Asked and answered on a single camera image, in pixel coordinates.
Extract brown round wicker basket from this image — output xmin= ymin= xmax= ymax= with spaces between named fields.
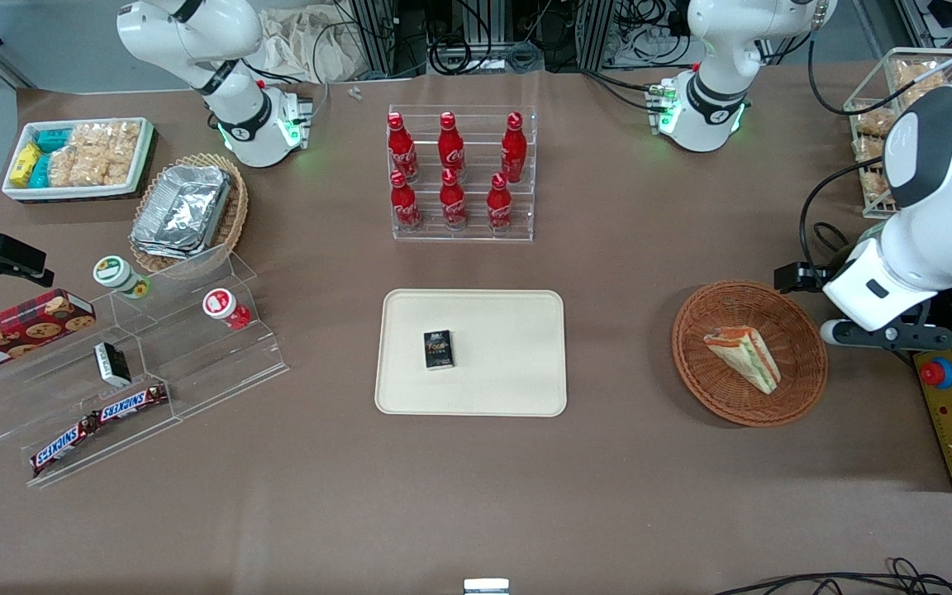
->
xmin=672 ymin=281 xmax=829 ymax=428

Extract yellow snack packet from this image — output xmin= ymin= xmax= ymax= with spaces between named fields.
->
xmin=8 ymin=142 xmax=42 ymax=188

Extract green lid yogurt cup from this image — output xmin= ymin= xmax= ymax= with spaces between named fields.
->
xmin=93 ymin=255 xmax=151 ymax=299

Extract small black card box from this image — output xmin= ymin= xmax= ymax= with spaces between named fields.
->
xmin=423 ymin=330 xmax=455 ymax=370

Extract clear acrylic bottle rack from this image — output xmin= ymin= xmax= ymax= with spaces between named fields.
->
xmin=388 ymin=104 xmax=537 ymax=243

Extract snickers chocolate bar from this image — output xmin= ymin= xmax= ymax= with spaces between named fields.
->
xmin=93 ymin=383 xmax=170 ymax=425
xmin=30 ymin=412 xmax=102 ymax=477

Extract light oval wicker basket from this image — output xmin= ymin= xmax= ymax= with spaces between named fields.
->
xmin=129 ymin=152 xmax=250 ymax=279

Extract small black white box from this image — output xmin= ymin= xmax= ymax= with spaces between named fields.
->
xmin=93 ymin=341 xmax=133 ymax=388

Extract white rectangular snack bin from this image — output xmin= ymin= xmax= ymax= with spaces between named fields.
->
xmin=2 ymin=117 xmax=155 ymax=202

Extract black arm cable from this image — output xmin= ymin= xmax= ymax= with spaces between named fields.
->
xmin=797 ymin=36 xmax=952 ymax=267

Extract stacked aluminium foil trays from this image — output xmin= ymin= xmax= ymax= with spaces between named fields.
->
xmin=130 ymin=164 xmax=234 ymax=259

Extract white wire basket rack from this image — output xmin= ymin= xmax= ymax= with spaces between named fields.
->
xmin=843 ymin=47 xmax=952 ymax=221

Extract clear bagged rice crackers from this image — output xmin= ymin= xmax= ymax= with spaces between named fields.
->
xmin=48 ymin=121 xmax=143 ymax=188

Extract beige plastic tray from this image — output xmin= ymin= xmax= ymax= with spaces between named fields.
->
xmin=374 ymin=288 xmax=568 ymax=417

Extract white crumpled cloth bag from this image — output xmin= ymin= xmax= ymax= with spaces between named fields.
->
xmin=255 ymin=7 xmax=363 ymax=84

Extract triangular sandwich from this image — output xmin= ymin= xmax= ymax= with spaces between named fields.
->
xmin=704 ymin=326 xmax=783 ymax=395

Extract red tartan cookie box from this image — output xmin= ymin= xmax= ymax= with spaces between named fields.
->
xmin=0 ymin=288 xmax=98 ymax=380

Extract black floor cables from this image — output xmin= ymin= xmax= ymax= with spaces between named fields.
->
xmin=714 ymin=557 xmax=952 ymax=595

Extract bagged bread in rack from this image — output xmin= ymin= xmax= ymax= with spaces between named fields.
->
xmin=850 ymin=59 xmax=952 ymax=209

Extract red cola bottle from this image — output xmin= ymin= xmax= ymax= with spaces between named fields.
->
xmin=389 ymin=170 xmax=424 ymax=231
xmin=439 ymin=169 xmax=469 ymax=231
xmin=500 ymin=112 xmax=528 ymax=184
xmin=438 ymin=112 xmax=467 ymax=179
xmin=486 ymin=173 xmax=515 ymax=235
xmin=387 ymin=112 xmax=420 ymax=183

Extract clear acrylic stepped shelf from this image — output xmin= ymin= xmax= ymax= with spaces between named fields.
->
xmin=0 ymin=243 xmax=290 ymax=489

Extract coiled black cable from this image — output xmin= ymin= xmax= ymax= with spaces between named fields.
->
xmin=429 ymin=35 xmax=474 ymax=77

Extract red lid yogurt cup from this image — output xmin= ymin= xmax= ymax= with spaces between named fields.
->
xmin=202 ymin=288 xmax=253 ymax=331

